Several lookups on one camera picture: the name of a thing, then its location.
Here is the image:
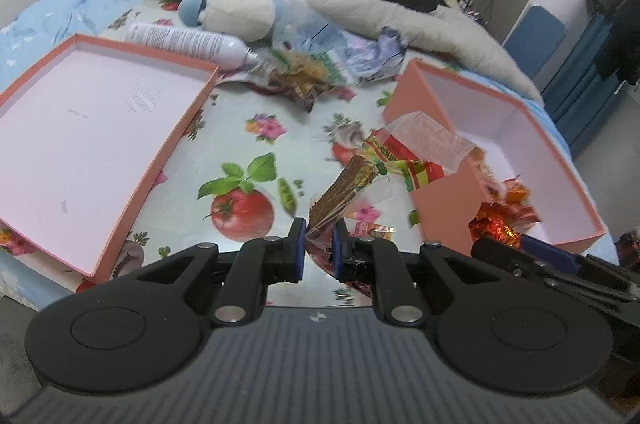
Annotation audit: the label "red foil snack packet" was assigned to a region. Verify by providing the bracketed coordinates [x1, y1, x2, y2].
[469, 176, 541, 248]

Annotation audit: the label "clear brown dried snack packet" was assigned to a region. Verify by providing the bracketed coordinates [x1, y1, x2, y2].
[305, 111, 476, 265]

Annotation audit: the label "floral plastic tablecloth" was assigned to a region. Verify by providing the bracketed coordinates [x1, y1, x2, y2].
[0, 0, 476, 310]

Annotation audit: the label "pink deep box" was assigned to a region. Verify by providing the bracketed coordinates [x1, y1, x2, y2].
[383, 59, 606, 254]

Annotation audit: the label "blue curtain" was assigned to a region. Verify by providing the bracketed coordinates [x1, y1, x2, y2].
[542, 14, 622, 158]

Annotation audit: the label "blue white plastic bag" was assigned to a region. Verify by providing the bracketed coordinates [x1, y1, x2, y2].
[271, 10, 407, 86]

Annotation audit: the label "pink box lid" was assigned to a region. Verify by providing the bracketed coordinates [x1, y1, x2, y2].
[1, 35, 217, 283]

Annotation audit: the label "blue chair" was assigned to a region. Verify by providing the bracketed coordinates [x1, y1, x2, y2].
[503, 6, 567, 78]

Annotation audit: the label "white spray bottle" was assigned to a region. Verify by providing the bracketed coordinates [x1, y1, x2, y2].
[125, 23, 262, 72]

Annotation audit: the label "blue white plush toy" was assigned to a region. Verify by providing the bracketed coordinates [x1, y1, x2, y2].
[178, 0, 328, 43]

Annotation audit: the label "hanging clothes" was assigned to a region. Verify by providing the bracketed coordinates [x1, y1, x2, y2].
[593, 0, 639, 86]

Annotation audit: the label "light blue bedsheet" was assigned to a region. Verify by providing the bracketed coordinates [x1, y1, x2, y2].
[0, 0, 142, 89]

